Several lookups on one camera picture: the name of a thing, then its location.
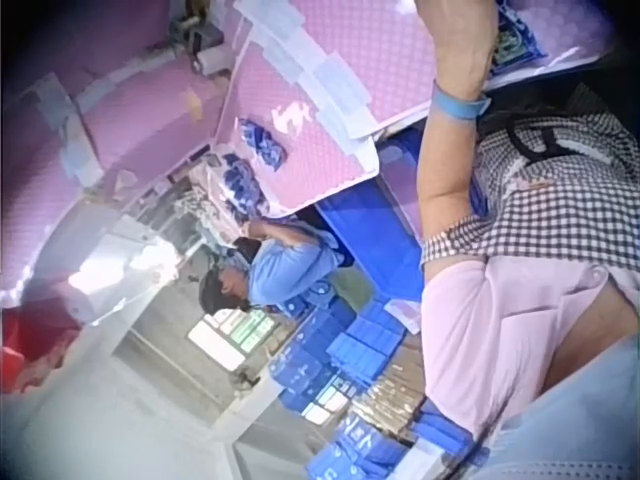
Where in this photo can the person's left hand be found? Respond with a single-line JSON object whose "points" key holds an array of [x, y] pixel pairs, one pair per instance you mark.
{"points": [[462, 45]]}

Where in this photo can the pink dotted bench mat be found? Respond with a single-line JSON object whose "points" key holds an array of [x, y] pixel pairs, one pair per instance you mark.
{"points": [[570, 30], [345, 60], [150, 110]]}

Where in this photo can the large blue plastic crate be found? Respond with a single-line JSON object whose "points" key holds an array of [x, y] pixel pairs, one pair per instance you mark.
{"points": [[370, 225]]}

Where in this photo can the blue packets heap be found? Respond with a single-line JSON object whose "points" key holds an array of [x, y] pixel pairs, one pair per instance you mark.
{"points": [[262, 142]]}

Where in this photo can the bag of blue parts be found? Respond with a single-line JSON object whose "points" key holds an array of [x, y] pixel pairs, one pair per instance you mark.
{"points": [[240, 182]]}

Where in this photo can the grey bench tool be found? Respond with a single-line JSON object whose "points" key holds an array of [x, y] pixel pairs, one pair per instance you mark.
{"points": [[197, 32]]}

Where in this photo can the stack of blue crates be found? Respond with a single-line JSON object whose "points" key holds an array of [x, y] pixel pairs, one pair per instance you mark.
{"points": [[370, 395]]}

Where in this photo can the window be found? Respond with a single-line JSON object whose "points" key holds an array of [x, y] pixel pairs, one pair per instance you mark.
{"points": [[235, 334]]}

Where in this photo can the red bin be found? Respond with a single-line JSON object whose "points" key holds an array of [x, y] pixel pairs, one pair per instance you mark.
{"points": [[30, 350]]}

